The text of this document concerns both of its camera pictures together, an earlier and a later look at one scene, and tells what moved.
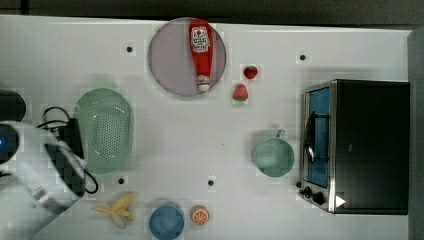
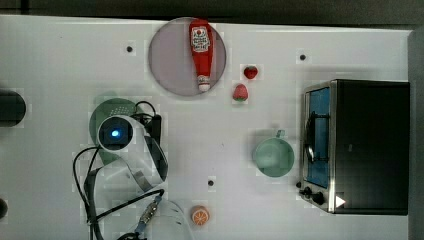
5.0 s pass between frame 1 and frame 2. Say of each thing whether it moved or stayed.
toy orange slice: stayed
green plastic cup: stayed
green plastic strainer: moved
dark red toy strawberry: stayed
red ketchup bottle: stayed
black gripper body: moved
